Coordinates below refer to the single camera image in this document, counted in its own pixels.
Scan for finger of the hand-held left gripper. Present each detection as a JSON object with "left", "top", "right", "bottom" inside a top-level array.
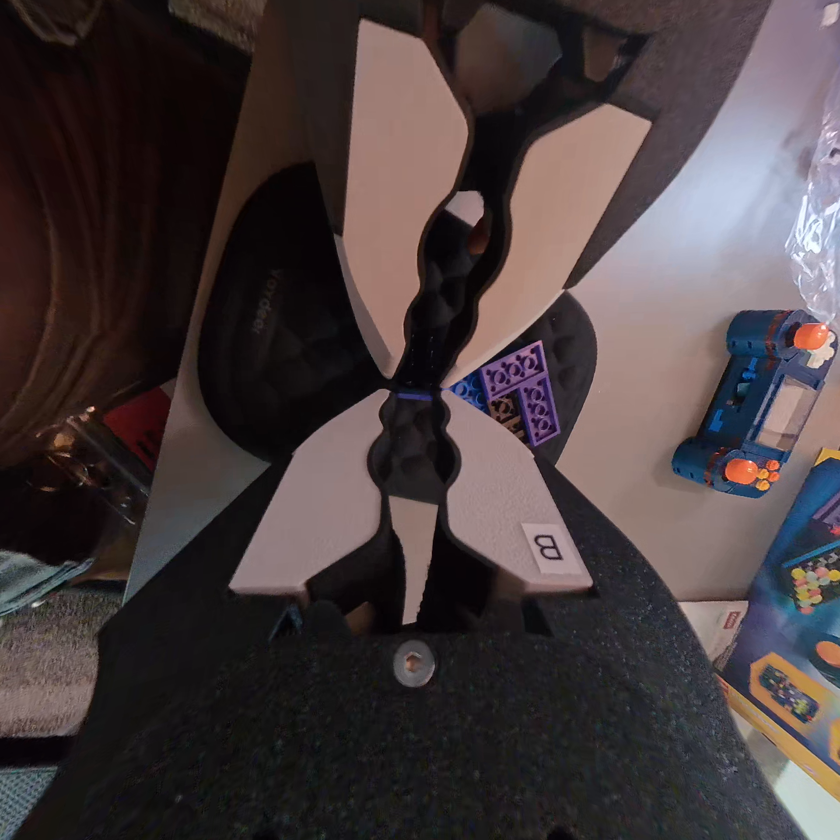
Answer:
[
  {"left": 333, "top": 17, "right": 471, "bottom": 382},
  {"left": 440, "top": 104, "right": 655, "bottom": 389}
]

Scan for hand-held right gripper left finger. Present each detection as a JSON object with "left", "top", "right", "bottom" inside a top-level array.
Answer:
[{"left": 228, "top": 388, "right": 396, "bottom": 598}]

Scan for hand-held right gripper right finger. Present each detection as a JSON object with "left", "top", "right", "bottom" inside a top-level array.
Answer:
[{"left": 436, "top": 392, "right": 595, "bottom": 596}]

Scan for blue and purple brick assembly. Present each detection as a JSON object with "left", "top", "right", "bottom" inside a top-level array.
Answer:
[{"left": 449, "top": 340, "right": 560, "bottom": 448}]

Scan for black quilted wrist rest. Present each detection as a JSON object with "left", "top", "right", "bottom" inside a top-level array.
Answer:
[{"left": 197, "top": 162, "right": 599, "bottom": 508}]

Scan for clear plastic bag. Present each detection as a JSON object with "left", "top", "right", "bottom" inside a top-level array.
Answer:
[{"left": 783, "top": 112, "right": 840, "bottom": 317}]

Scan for red plastic object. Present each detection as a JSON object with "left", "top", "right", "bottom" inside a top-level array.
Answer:
[{"left": 104, "top": 386, "right": 177, "bottom": 475}]

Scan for brick instruction booklet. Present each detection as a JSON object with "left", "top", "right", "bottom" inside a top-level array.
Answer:
[{"left": 678, "top": 599, "right": 750, "bottom": 668}]

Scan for dark blue brick game console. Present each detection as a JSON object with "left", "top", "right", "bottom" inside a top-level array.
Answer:
[{"left": 671, "top": 308, "right": 839, "bottom": 501}]

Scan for person's denim jacket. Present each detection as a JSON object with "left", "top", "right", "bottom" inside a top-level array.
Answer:
[{"left": 0, "top": 550, "right": 96, "bottom": 618}]

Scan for person's brown trousers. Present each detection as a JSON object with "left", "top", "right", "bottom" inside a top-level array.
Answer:
[{"left": 0, "top": 0, "right": 253, "bottom": 473}]

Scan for brick set box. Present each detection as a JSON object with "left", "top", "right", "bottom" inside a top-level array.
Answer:
[{"left": 714, "top": 448, "right": 840, "bottom": 783}]

